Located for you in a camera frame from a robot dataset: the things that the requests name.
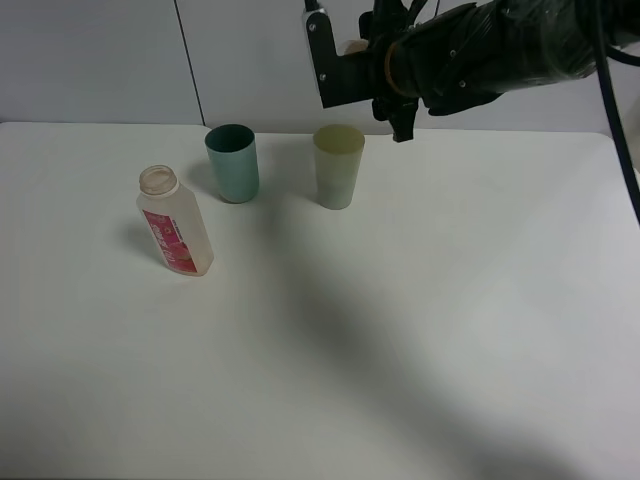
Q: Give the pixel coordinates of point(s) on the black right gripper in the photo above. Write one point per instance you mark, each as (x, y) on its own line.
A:
(382, 28)

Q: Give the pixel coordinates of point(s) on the cup with blue sleeve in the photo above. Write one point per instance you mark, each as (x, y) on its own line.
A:
(353, 46)

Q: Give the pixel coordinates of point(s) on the clear bottle with pink label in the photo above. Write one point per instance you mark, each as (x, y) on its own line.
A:
(173, 217)

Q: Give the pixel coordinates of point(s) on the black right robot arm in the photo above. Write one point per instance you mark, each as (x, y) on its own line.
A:
(471, 55)

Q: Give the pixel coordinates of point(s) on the light green plastic cup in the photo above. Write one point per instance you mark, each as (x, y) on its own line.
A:
(338, 150)

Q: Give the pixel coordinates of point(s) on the teal plastic cup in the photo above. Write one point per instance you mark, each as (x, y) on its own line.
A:
(232, 153)

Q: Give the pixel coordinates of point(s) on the dark right wrist camera mount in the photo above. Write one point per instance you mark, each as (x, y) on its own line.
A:
(341, 79)

